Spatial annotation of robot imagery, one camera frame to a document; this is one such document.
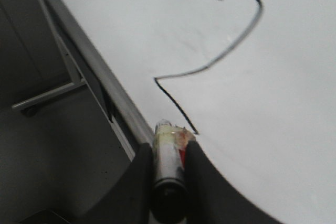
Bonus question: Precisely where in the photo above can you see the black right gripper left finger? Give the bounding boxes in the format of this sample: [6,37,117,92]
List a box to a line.
[20,143,153,223]

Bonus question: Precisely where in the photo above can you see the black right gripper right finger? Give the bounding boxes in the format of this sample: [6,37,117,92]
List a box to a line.
[185,141,280,223]

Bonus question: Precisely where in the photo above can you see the white black whiteboard marker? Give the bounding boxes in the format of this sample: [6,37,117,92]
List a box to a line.
[151,120,196,223]

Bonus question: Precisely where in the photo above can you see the grey whiteboard stand leg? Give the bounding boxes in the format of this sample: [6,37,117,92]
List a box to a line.
[12,0,86,111]

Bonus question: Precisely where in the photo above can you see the white whiteboard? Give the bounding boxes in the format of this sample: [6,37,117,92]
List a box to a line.
[62,0,335,223]

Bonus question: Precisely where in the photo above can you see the grey aluminium marker tray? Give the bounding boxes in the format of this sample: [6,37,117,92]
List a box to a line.
[39,0,153,159]

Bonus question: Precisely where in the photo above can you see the black caster wheel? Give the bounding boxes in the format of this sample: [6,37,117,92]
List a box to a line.
[20,105,39,118]

